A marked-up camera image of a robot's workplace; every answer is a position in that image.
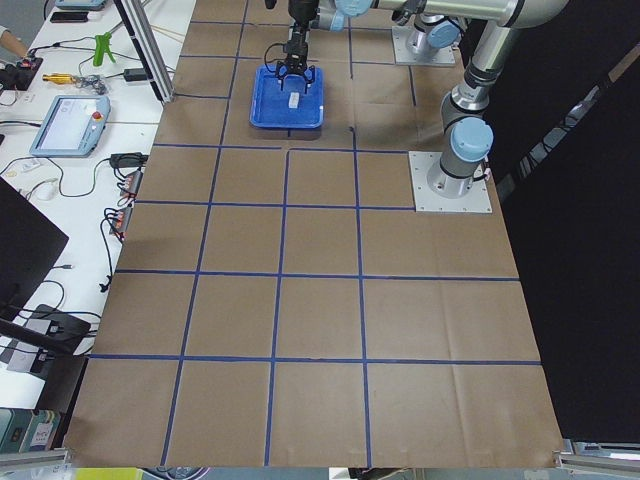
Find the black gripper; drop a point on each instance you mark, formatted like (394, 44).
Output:
(299, 39)

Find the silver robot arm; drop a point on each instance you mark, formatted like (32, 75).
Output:
(334, 15)
(468, 137)

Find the blue plastic tray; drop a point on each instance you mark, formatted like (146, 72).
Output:
(270, 109)

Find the black power adapter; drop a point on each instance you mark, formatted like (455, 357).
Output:
(135, 75)

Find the teach pendant tablet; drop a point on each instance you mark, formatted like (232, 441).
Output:
(72, 127)

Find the yellow screwdriver tool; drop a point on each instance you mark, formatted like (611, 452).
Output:
(60, 78)

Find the white computer mouse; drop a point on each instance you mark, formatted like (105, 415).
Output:
(47, 191)

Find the black monitor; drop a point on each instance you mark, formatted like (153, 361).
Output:
(30, 246)

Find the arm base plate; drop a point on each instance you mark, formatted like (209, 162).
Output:
(432, 47)
(436, 192)

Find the aluminium frame post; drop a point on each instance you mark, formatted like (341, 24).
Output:
(139, 29)

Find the green handled reacher grabber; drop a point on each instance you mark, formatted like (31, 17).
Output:
(102, 49)

